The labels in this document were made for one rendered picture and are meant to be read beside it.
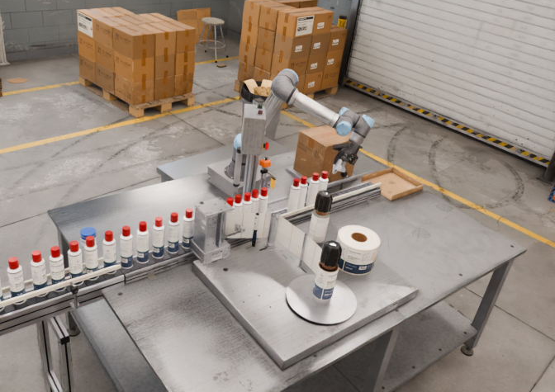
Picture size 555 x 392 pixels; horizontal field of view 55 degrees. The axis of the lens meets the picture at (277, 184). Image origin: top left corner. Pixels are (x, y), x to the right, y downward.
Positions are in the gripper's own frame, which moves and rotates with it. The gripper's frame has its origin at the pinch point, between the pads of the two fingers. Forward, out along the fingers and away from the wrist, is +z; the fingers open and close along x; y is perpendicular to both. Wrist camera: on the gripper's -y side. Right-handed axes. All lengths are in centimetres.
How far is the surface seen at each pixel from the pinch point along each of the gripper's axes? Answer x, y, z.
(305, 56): 220, -292, -80
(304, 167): 14.7, -32.1, 8.9
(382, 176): 64, -12, -10
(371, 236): -16, 51, 15
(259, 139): -64, 2, 1
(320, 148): 6.2, -21.2, -6.4
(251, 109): -68, -9, -8
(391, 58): 329, -264, -140
